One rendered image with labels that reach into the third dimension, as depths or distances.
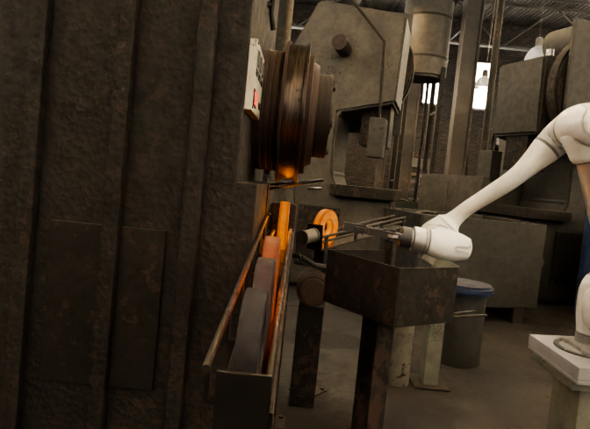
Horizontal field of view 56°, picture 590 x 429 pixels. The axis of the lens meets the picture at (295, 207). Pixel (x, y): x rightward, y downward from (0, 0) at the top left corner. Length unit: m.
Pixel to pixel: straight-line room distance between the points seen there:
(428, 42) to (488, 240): 7.00
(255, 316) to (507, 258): 3.62
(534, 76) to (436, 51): 5.55
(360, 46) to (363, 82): 0.28
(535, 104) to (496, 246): 1.58
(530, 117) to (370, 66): 1.56
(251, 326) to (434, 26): 10.27
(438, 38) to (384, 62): 6.30
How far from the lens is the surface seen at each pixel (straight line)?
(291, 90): 1.70
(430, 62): 10.74
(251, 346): 0.77
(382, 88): 4.47
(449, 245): 1.96
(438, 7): 11.01
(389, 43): 4.65
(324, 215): 2.30
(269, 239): 1.16
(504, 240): 4.28
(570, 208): 5.56
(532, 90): 5.39
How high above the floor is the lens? 0.90
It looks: 3 degrees down
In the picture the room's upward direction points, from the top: 6 degrees clockwise
